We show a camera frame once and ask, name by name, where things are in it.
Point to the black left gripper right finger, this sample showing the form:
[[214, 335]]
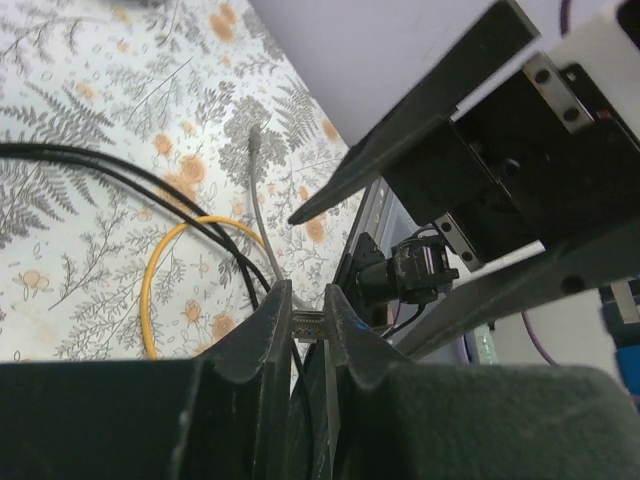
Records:
[[405, 420]]

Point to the floral table mat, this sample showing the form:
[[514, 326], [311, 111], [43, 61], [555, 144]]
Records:
[[199, 97]]

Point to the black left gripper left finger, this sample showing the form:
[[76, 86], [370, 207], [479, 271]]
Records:
[[220, 415]]

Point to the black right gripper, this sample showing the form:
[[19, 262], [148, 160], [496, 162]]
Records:
[[544, 157]]

